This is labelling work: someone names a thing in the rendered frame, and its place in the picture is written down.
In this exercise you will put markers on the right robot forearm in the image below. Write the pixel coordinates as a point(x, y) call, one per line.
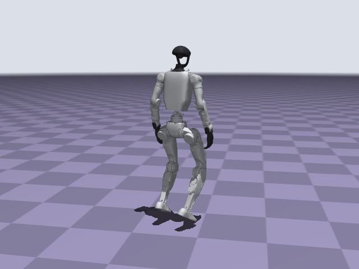
point(205, 117)

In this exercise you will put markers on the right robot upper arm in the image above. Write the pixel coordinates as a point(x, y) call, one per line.
point(196, 80)

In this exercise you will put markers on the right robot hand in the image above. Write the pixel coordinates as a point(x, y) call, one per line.
point(209, 137)

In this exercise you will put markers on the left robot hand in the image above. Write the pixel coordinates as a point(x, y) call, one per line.
point(157, 128)

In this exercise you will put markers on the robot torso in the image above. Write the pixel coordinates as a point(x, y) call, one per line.
point(177, 97)

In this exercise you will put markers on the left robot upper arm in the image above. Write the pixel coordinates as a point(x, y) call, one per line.
point(155, 100)

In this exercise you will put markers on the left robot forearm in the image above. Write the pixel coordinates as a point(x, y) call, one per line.
point(155, 114)

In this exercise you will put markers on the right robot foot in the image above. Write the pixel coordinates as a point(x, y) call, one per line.
point(183, 212)

